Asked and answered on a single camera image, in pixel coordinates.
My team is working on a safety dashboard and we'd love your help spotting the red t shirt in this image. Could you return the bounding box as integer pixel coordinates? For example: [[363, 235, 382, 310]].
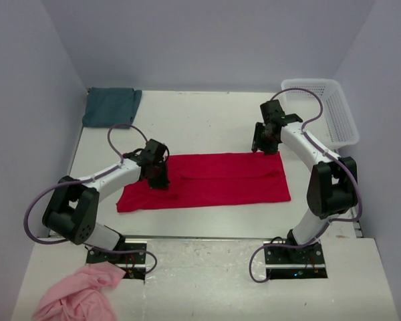
[[116, 152, 291, 213]]

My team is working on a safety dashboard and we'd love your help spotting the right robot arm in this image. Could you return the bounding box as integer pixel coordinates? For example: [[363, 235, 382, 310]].
[[251, 100, 359, 252]]

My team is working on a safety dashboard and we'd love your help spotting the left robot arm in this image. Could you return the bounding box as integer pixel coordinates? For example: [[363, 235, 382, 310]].
[[42, 139, 170, 253]]

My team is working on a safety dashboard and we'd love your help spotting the white plastic basket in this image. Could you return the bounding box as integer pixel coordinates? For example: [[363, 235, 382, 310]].
[[279, 78, 360, 150]]

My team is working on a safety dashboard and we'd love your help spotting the folded grey-blue t shirt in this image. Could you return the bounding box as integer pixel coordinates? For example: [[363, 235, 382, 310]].
[[82, 87, 142, 128]]

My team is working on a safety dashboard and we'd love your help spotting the pink t shirt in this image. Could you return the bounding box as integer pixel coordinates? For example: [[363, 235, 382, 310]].
[[31, 262, 125, 320]]

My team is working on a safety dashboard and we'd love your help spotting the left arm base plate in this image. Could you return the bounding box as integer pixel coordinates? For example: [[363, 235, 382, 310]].
[[86, 241, 147, 281]]

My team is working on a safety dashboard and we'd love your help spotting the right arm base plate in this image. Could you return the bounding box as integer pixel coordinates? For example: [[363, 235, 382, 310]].
[[264, 237, 327, 280]]

